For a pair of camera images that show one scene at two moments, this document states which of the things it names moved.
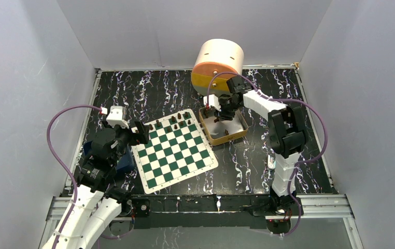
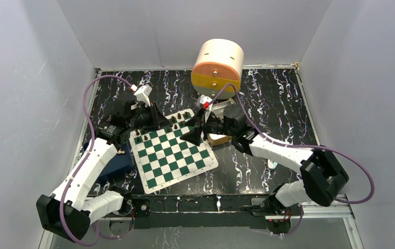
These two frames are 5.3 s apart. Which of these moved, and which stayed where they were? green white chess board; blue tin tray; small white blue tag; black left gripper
Moved: black left gripper
Stayed: green white chess board; small white blue tag; blue tin tray
